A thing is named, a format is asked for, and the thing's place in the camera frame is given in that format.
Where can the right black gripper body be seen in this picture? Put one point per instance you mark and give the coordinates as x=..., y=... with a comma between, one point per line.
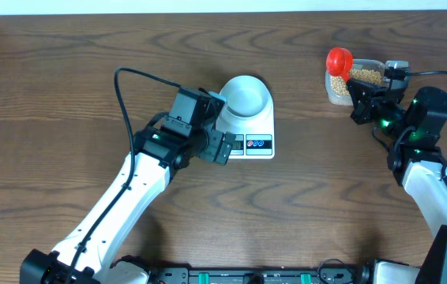
x=372, y=110

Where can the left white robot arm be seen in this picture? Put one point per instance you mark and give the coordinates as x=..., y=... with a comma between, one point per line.
x=163, y=147

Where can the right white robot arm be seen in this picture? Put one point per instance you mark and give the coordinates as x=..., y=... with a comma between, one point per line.
x=417, y=165

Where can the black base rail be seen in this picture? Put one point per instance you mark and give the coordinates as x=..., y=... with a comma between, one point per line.
x=271, y=275

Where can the white digital kitchen scale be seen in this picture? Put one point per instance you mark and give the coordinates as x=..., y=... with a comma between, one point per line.
x=254, y=137

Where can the white round bowl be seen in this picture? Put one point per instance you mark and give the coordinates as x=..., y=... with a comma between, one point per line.
x=246, y=96

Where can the red plastic measuring scoop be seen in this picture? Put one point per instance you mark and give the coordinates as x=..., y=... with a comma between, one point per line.
x=339, y=62

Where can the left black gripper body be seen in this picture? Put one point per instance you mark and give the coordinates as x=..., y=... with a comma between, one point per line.
x=198, y=141

